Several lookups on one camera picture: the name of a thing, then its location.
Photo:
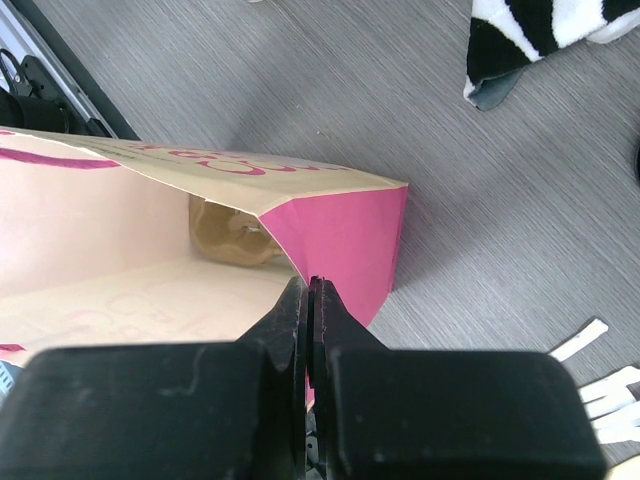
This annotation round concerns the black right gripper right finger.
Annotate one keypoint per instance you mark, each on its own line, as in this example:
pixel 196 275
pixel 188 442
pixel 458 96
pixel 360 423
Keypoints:
pixel 330 326

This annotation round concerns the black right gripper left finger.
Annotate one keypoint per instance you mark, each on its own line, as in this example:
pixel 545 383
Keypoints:
pixel 280 442

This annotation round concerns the brown cardboard cup carrier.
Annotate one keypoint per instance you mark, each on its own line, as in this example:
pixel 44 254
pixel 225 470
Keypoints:
pixel 227 235

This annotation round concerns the pink paper gift bag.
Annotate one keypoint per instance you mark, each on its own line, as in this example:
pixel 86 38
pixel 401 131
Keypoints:
pixel 95 243

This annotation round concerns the white wrapped straw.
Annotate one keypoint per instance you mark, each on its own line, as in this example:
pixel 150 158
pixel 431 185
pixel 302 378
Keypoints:
pixel 590 332
pixel 620 379
pixel 609 404
pixel 608 434

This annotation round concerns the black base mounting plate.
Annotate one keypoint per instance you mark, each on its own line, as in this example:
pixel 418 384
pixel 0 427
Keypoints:
pixel 52 89

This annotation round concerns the zebra print pillow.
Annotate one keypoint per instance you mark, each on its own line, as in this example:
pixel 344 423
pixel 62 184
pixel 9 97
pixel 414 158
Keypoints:
pixel 506 37

